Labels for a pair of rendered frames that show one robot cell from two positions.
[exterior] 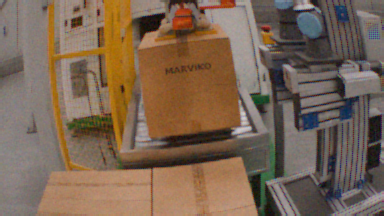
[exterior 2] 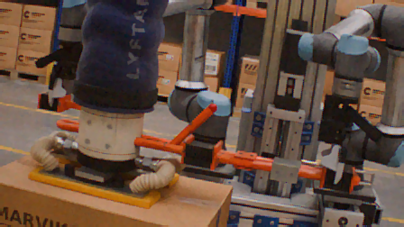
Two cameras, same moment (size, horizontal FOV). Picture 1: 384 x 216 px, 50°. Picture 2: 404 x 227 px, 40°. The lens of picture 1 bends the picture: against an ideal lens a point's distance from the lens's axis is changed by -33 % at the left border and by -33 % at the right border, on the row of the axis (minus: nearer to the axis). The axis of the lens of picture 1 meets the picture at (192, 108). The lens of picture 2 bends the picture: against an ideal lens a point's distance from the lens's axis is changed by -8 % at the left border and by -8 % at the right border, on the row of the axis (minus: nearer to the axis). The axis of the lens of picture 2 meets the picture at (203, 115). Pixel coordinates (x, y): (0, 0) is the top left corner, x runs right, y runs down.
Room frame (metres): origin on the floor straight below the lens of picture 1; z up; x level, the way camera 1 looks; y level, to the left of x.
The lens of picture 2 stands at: (2.31, 1.42, 1.57)
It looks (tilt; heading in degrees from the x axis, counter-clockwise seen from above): 11 degrees down; 280
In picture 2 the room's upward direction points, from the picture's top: 9 degrees clockwise
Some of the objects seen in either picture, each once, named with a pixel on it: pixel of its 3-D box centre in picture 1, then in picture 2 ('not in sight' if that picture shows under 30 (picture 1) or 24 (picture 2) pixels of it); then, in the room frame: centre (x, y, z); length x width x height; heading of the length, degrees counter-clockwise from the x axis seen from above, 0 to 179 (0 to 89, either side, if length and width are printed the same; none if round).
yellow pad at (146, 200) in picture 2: (165, 31); (93, 180); (2.81, 0.08, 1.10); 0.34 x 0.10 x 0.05; 0
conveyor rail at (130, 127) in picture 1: (136, 108); not in sight; (3.71, 0.35, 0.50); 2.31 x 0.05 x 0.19; 0
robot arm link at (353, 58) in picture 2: not in sight; (352, 57); (2.22, -0.03, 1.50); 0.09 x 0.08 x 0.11; 68
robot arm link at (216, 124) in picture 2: (286, 9); (210, 113); (2.64, -0.56, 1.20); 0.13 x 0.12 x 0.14; 137
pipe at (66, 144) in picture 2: not in sight; (107, 157); (2.81, -0.02, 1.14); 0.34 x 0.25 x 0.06; 0
